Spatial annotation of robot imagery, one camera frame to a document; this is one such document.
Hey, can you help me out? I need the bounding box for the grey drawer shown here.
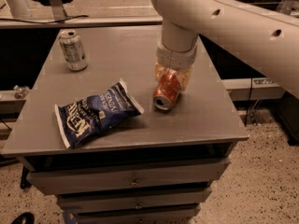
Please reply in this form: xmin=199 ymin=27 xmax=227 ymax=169
xmin=28 ymin=158 xmax=230 ymax=195
xmin=76 ymin=204 xmax=200 ymax=224
xmin=58 ymin=188 xmax=211 ymax=214

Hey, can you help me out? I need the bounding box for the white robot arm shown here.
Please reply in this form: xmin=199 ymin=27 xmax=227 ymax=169
xmin=151 ymin=0 xmax=299 ymax=97

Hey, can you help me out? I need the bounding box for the grey drawer cabinet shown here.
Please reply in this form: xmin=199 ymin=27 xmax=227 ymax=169
xmin=0 ymin=23 xmax=249 ymax=224

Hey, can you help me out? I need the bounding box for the blue chip bag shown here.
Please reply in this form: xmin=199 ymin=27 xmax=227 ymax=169
xmin=54 ymin=79 xmax=144 ymax=148

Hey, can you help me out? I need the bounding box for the silver soda can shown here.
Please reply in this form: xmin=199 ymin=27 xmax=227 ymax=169
xmin=59 ymin=30 xmax=88 ymax=71

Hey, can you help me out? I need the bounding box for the top grey drawer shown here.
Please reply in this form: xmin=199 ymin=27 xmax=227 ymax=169
xmin=28 ymin=158 xmax=230 ymax=195

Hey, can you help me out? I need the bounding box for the metal window rail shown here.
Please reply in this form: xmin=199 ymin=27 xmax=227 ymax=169
xmin=0 ymin=15 xmax=163 ymax=29

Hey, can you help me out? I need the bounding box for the middle grey drawer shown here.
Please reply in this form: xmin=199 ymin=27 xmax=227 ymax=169
xmin=58 ymin=188 xmax=211 ymax=214

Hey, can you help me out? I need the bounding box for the small crumpled foil object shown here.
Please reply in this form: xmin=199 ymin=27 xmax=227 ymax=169
xmin=13 ymin=85 xmax=30 ymax=99

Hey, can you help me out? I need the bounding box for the red coke can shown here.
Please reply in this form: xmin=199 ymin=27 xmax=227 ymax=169
xmin=153 ymin=69 xmax=181 ymax=111

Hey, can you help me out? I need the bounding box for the bottom grey drawer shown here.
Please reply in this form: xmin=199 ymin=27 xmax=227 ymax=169
xmin=76 ymin=204 xmax=200 ymax=224

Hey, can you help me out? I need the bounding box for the black shoe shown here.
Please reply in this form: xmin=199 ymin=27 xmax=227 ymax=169
xmin=11 ymin=212 xmax=35 ymax=224

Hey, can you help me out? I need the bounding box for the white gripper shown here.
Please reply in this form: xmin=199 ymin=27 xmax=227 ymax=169
xmin=154 ymin=41 xmax=197 ymax=91

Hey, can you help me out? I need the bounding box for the black cable on rail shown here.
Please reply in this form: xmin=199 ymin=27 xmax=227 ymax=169
xmin=0 ymin=14 xmax=90 ymax=25

